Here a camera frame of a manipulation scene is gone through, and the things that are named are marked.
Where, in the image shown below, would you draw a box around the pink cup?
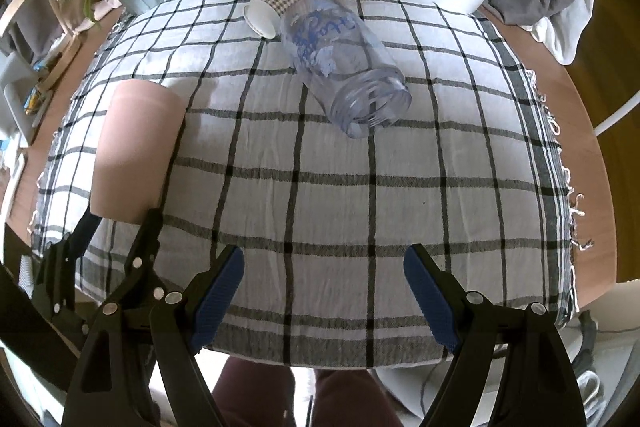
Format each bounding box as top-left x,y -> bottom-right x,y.
91,80 -> 187,225

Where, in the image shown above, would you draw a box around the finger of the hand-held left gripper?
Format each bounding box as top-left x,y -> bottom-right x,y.
31,210 -> 104,348
118,208 -> 169,314

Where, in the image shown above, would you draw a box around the person's maroon trousers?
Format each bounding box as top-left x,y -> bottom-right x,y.
211,346 -> 404,427

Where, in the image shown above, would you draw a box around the clear plastic cup blue print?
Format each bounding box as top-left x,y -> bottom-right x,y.
280,0 -> 413,140

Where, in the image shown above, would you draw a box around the white metal tube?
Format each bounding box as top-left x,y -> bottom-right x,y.
593,90 -> 640,138

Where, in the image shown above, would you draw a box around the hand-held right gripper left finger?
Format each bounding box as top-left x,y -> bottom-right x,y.
62,245 -> 246,427

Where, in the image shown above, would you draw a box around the wooden chair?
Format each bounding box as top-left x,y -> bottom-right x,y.
0,0 -> 83,72

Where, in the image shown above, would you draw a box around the black and white checked tablecloth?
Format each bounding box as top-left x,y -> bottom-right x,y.
27,0 -> 597,369

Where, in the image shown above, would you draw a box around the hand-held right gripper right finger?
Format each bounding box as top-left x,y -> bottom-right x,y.
403,244 -> 587,427

